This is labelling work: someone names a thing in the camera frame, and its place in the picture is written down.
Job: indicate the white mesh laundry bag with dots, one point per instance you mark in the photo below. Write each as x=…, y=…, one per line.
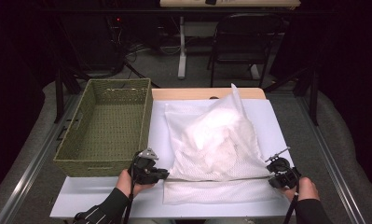
x=224, y=186

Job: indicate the black folding chair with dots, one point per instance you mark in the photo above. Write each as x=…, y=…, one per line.
x=245, y=28

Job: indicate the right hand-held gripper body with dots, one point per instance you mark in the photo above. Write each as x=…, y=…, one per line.
x=286, y=174

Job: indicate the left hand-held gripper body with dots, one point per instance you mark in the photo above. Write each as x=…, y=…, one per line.
x=143, y=171

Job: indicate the person's right hand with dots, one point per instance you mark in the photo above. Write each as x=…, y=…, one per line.
x=306, y=191

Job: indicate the green woven basket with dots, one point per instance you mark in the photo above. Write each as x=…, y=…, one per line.
x=112, y=124

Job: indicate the dark cabinet with red light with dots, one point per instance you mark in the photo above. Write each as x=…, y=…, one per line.
x=90, y=40

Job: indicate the small black object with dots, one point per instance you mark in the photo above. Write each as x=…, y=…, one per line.
x=211, y=2

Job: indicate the desk with white legs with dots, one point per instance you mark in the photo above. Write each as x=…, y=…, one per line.
x=182, y=46

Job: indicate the white cloth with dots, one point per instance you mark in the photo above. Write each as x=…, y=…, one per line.
x=217, y=127

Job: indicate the white table cover sheet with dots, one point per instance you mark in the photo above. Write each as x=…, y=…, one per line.
x=90, y=199

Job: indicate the metal floor rail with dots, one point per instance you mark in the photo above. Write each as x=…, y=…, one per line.
x=34, y=165
x=333, y=161

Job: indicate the black metal stand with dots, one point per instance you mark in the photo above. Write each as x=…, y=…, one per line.
x=312, y=93
x=60, y=93

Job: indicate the person's left hand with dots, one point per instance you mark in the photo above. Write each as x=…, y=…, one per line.
x=126, y=183

